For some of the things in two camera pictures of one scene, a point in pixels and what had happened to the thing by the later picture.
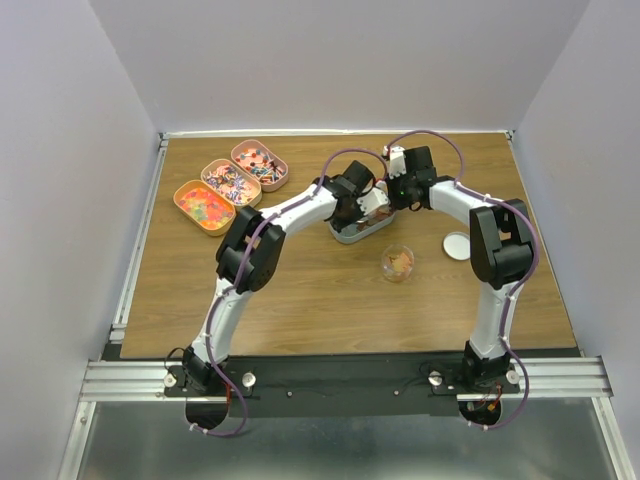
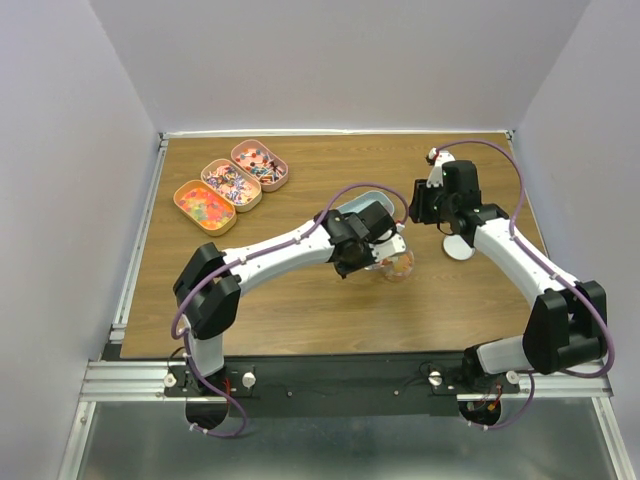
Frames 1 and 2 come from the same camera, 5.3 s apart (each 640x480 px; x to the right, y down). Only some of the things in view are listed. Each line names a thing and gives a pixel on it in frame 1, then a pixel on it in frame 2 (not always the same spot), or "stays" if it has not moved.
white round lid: (457, 245) stays
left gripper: (338, 226) → (344, 270)
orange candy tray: (206, 209) stays
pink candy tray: (257, 161) stays
